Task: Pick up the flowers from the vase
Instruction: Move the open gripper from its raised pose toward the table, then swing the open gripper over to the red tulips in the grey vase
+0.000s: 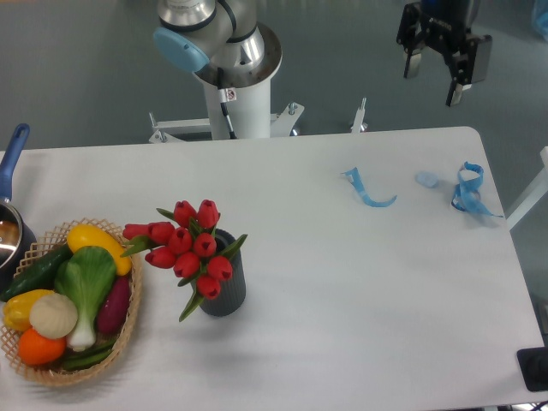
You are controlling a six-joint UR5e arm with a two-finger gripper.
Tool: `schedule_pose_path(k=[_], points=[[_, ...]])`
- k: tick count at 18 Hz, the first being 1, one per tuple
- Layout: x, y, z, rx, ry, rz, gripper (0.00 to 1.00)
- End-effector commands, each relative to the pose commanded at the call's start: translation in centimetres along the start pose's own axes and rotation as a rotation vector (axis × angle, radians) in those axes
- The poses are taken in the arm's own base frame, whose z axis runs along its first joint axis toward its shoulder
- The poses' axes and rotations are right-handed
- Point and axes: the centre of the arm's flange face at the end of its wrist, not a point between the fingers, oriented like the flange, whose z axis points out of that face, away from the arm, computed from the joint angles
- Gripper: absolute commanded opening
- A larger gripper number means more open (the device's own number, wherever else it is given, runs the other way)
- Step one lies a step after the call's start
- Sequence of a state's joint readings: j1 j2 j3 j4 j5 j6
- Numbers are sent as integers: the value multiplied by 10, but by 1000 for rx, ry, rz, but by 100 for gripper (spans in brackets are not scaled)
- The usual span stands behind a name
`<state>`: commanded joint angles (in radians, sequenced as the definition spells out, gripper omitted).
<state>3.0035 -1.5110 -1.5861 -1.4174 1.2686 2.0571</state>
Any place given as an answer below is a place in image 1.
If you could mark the tangled blue tape strip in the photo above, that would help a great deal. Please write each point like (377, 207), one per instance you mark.
(466, 195)

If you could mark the woven wicker basket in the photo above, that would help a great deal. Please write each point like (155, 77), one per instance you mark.
(56, 375)

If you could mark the dark grey ribbed vase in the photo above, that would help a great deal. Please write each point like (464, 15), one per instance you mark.
(232, 290)

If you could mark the green bok choy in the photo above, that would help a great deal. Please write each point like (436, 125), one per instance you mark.
(86, 279)

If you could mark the small blue tape piece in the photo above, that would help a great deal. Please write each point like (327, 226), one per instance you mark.
(427, 179)

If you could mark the yellow bell pepper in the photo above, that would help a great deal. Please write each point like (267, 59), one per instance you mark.
(16, 311)

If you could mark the curved blue tape strip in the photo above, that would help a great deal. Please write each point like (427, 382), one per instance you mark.
(354, 178)

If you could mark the orange fruit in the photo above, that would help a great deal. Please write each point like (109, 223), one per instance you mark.
(36, 350)

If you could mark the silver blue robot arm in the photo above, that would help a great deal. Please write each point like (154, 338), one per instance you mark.
(223, 43)

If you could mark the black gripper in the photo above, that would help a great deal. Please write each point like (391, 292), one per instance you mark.
(445, 26)

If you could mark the white frame at right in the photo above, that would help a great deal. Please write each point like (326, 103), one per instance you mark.
(530, 196)

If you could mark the white garlic bulb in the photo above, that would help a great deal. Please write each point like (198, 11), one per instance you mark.
(53, 316)

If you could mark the green pea pods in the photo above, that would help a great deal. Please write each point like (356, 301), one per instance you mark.
(88, 358)

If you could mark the blue handled saucepan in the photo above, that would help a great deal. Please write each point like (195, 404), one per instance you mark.
(16, 236)

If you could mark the green cucumber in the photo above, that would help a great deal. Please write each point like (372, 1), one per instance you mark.
(39, 275)

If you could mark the black device at edge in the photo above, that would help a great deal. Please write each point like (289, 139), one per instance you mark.
(533, 365)

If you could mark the purple sweet potato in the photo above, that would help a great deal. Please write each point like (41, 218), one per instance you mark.
(112, 314)

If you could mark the red tulip bouquet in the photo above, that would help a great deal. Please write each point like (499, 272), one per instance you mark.
(182, 243)

